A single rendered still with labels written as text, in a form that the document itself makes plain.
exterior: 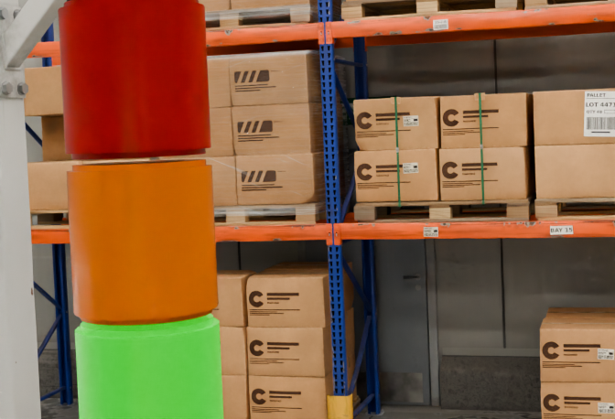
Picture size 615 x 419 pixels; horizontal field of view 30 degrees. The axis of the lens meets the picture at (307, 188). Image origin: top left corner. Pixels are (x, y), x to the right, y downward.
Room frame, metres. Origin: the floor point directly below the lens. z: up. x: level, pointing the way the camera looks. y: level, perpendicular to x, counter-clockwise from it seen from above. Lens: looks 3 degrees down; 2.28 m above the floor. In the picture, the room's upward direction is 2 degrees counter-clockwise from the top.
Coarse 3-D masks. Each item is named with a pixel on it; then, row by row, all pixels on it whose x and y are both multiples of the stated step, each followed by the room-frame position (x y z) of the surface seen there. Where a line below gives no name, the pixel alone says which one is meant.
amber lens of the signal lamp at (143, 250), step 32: (160, 160) 0.41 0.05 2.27; (192, 160) 0.39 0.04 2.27; (96, 192) 0.38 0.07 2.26; (128, 192) 0.37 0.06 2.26; (160, 192) 0.37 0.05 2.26; (192, 192) 0.38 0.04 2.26; (96, 224) 0.38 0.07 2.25; (128, 224) 0.37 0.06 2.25; (160, 224) 0.37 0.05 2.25; (192, 224) 0.38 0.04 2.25; (96, 256) 0.38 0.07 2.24; (128, 256) 0.37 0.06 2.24; (160, 256) 0.37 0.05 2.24; (192, 256) 0.38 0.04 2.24; (96, 288) 0.38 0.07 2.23; (128, 288) 0.37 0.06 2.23; (160, 288) 0.37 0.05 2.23; (192, 288) 0.38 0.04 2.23; (96, 320) 0.38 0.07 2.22; (128, 320) 0.37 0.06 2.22; (160, 320) 0.38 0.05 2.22
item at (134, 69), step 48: (96, 0) 0.38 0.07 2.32; (144, 0) 0.37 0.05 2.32; (192, 0) 0.39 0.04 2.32; (96, 48) 0.37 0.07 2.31; (144, 48) 0.37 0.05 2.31; (192, 48) 0.39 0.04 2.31; (96, 96) 0.37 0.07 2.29; (144, 96) 0.37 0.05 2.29; (192, 96) 0.38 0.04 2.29; (96, 144) 0.38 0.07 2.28; (144, 144) 0.37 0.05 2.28; (192, 144) 0.38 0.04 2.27
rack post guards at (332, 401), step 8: (328, 400) 7.97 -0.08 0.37; (336, 400) 7.94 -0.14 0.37; (344, 400) 7.92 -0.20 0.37; (328, 408) 7.98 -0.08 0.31; (336, 408) 7.94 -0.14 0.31; (344, 408) 7.92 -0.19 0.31; (352, 408) 7.99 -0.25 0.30; (328, 416) 7.98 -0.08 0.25; (336, 416) 7.94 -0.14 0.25; (344, 416) 7.93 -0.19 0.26; (352, 416) 7.98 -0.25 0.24
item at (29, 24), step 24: (48, 0) 2.80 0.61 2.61; (0, 24) 2.85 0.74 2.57; (24, 24) 2.83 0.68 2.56; (48, 24) 2.86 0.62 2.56; (0, 48) 2.84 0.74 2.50; (24, 48) 2.86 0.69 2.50; (0, 72) 2.84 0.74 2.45; (24, 72) 2.93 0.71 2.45; (0, 96) 2.84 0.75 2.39; (24, 96) 2.92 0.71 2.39
